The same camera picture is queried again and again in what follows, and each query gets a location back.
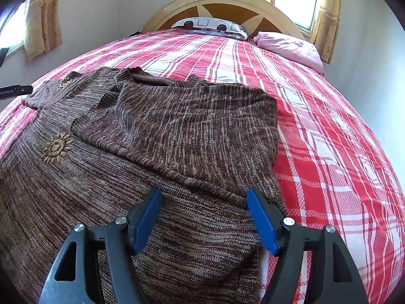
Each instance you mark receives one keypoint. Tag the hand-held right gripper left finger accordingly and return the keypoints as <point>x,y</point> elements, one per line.
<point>147,220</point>

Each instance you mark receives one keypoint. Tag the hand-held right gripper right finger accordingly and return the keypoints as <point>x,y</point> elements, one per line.
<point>262,223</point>

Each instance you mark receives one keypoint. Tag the brown knit sweater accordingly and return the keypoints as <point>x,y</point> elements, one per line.
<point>189,126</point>

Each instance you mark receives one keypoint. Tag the window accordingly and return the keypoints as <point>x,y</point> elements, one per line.
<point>297,0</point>
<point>12,28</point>

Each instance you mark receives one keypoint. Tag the red plaid blanket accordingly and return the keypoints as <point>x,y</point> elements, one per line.
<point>332,164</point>

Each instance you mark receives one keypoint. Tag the pink pillow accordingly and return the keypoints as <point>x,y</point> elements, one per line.
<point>284,46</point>

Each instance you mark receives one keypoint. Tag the white patterned pillow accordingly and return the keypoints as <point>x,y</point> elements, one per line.
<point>208,25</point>

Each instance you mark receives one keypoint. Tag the cream wooden headboard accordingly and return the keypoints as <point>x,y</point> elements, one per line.
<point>221,9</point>

